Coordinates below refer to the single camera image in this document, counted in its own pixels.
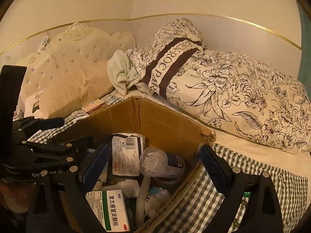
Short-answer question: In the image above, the green checked cloth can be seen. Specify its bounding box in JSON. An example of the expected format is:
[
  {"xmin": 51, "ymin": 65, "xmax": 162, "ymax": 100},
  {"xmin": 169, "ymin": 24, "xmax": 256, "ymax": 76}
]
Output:
[{"xmin": 27, "ymin": 95, "xmax": 308, "ymax": 233}]

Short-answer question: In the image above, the cream pillow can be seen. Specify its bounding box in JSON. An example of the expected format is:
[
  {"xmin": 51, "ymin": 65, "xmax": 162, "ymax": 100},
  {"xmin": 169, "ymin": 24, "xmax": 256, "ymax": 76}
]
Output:
[{"xmin": 36, "ymin": 63, "xmax": 114, "ymax": 119}]

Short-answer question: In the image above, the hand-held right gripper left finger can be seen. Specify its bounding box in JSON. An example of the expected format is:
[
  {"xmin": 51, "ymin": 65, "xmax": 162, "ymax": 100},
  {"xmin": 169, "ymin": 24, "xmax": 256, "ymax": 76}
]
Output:
[{"xmin": 25, "ymin": 142, "xmax": 112, "ymax": 233}]

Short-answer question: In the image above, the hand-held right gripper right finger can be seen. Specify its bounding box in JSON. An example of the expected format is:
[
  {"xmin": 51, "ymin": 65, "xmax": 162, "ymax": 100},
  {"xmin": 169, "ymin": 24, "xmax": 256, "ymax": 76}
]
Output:
[{"xmin": 199, "ymin": 144, "xmax": 285, "ymax": 233}]

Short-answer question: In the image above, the cream tufted headboard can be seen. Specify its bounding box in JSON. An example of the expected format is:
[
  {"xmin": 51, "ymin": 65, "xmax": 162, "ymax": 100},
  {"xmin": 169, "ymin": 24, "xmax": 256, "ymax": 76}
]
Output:
[{"xmin": 16, "ymin": 22, "xmax": 136, "ymax": 97}]

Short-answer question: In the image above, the person's left hand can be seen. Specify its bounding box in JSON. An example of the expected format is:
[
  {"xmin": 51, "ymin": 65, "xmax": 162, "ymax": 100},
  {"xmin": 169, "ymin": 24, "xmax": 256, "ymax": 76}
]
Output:
[{"xmin": 0, "ymin": 180, "xmax": 32, "ymax": 214}]

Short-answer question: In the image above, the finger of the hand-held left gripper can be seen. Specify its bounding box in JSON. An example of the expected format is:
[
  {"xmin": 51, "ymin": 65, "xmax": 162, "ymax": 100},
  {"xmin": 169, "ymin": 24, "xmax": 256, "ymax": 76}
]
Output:
[
  {"xmin": 27, "ymin": 136, "xmax": 94, "ymax": 162},
  {"xmin": 12, "ymin": 116, "xmax": 65, "ymax": 133}
]

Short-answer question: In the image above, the small red and white box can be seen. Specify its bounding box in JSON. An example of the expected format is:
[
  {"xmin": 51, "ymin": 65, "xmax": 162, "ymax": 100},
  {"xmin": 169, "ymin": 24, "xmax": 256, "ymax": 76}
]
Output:
[{"xmin": 81, "ymin": 99, "xmax": 108, "ymax": 116}]

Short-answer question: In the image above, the green and white medicine box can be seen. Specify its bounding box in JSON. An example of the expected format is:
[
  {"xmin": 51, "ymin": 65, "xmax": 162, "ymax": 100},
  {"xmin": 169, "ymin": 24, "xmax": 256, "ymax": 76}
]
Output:
[{"xmin": 85, "ymin": 189, "xmax": 131, "ymax": 232}]

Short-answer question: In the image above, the floral pillow with brown stripes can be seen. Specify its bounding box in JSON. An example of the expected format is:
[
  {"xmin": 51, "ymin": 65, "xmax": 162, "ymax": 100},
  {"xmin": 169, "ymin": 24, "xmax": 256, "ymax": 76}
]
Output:
[{"xmin": 126, "ymin": 18, "xmax": 207, "ymax": 97}]

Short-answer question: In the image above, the brown cardboard box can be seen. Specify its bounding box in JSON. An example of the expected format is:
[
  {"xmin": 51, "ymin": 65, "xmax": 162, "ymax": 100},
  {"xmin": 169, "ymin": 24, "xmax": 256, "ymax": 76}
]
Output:
[{"xmin": 52, "ymin": 97, "xmax": 215, "ymax": 233}]

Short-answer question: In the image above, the light green towel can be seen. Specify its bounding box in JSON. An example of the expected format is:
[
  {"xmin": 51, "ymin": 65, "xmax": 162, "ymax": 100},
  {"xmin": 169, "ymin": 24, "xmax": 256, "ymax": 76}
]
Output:
[{"xmin": 107, "ymin": 50, "xmax": 146, "ymax": 96}]

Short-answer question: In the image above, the floral duvet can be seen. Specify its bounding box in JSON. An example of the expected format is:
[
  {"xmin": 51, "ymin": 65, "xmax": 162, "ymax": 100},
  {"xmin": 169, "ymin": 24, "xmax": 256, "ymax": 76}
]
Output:
[{"xmin": 166, "ymin": 50, "xmax": 310, "ymax": 155}]

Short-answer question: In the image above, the crushed clear plastic bottle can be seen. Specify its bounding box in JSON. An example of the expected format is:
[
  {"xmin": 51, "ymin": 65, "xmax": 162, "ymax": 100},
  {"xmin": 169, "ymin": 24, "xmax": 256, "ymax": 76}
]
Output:
[{"xmin": 139, "ymin": 147, "xmax": 186, "ymax": 177}]

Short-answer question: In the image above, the white striped tube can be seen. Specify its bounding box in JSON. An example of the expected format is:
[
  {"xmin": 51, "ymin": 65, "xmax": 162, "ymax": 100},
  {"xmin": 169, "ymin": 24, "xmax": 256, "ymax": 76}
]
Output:
[{"xmin": 38, "ymin": 35, "xmax": 50, "ymax": 54}]

